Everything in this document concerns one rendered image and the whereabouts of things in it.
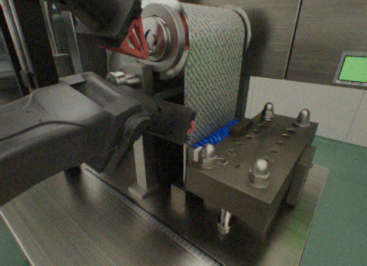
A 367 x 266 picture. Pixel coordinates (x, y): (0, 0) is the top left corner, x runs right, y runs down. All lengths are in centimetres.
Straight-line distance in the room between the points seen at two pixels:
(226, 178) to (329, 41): 41
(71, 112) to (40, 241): 37
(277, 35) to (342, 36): 14
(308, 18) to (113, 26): 47
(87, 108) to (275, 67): 55
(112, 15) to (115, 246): 39
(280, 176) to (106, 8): 38
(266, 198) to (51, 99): 31
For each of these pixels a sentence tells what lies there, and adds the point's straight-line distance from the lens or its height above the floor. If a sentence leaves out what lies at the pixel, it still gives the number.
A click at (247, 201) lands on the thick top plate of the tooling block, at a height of 101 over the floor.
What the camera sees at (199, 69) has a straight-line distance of 44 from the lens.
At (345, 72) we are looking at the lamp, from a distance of 64.
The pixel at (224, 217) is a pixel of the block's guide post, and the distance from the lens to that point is 47.
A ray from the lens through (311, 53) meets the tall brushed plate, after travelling 65.
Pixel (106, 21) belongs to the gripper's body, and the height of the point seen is 128.
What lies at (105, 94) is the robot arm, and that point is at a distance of 24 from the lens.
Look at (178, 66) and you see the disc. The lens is 41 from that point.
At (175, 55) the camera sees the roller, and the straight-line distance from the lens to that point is 40.
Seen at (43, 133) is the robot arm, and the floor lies 120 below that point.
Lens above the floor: 127
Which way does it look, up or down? 26 degrees down
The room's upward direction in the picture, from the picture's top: straight up
